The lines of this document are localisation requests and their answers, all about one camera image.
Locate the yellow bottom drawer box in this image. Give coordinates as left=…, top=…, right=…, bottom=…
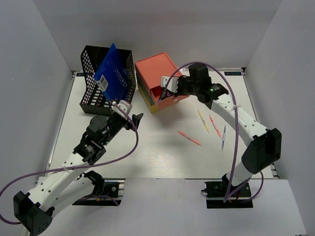
left=139, top=91, right=159, bottom=113

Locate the green drawer box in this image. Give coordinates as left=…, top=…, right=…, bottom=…
left=137, top=80, right=154, bottom=106

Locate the salmon top drawer box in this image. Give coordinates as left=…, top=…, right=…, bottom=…
left=135, top=52, right=188, bottom=110

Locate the yellow thin pen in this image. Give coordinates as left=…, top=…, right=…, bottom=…
left=197, top=109, right=210, bottom=133

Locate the orange thin pen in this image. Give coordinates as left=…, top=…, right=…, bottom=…
left=177, top=131, right=202, bottom=147

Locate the blue plastic folder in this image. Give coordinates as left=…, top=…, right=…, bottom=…
left=94, top=43, right=128, bottom=102

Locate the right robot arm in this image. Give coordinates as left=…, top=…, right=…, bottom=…
left=165, top=61, right=282, bottom=199

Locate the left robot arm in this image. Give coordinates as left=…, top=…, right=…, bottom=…
left=13, top=109, right=143, bottom=236

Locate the black mesh file holder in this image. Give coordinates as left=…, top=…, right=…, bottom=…
left=80, top=44, right=136, bottom=116

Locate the pink thin pen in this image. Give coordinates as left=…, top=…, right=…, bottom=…
left=209, top=115, right=222, bottom=139

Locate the blue thin pen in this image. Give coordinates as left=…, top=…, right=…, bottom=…
left=221, top=125, right=226, bottom=151

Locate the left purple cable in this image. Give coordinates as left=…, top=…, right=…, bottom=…
left=0, top=100, right=139, bottom=225

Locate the purple cable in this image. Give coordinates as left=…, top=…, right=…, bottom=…
left=162, top=61, right=265, bottom=204
left=0, top=100, right=139, bottom=225

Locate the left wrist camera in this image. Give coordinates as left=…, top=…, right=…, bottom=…
left=111, top=100, right=132, bottom=120

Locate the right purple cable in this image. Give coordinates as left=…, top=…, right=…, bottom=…
left=162, top=61, right=265, bottom=204

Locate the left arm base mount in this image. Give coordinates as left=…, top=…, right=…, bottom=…
left=72, top=179, right=125, bottom=207

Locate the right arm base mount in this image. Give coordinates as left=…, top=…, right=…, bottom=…
left=200, top=180, right=254, bottom=209

